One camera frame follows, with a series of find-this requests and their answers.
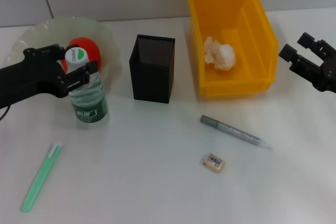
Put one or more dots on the grey marker pen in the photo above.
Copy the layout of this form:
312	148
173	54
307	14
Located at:
231	129

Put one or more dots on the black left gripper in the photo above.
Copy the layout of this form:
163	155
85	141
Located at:
34	77

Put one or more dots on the mint green pen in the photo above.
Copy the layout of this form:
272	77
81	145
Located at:
39	179

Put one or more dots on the clear green-label water bottle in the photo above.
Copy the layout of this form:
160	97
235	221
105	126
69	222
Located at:
89	103

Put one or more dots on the black mesh pen holder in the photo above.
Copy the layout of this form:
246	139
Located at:
152	82

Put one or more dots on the pale green glass fruit plate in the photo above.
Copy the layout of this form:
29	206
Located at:
105	32

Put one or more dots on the beige eraser with barcode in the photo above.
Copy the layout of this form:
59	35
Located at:
214	162

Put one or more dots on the white paper ball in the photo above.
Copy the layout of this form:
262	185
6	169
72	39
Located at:
220	56

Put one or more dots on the red-orange fruit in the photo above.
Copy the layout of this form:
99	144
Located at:
94	53

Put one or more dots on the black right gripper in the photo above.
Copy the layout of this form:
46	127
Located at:
329	74

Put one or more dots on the yellow plastic bin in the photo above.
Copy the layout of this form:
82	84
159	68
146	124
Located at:
233	85

